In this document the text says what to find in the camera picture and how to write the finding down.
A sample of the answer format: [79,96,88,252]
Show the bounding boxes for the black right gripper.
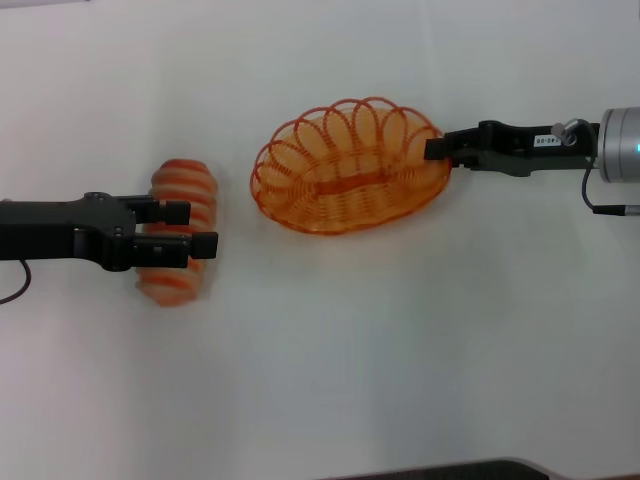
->
[424,118,602,179]

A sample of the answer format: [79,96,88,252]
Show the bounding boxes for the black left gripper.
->
[0,192,220,274]

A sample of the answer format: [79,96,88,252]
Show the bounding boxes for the orange striped bread toy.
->
[134,158,220,307]

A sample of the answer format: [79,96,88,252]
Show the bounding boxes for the orange wicker basket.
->
[248,95,453,236]

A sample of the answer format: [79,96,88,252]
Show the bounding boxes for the silver right wrist plug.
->
[551,116,584,147]

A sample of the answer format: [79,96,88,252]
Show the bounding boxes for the dark robot torso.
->
[319,457,557,480]

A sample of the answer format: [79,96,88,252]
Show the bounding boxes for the dark left gripper cable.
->
[0,258,32,306]

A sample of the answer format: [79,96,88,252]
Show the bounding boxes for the dark gripper cable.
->
[581,154,640,217]
[0,258,32,306]

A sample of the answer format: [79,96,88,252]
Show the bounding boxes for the dark right gripper cable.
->
[581,154,640,217]

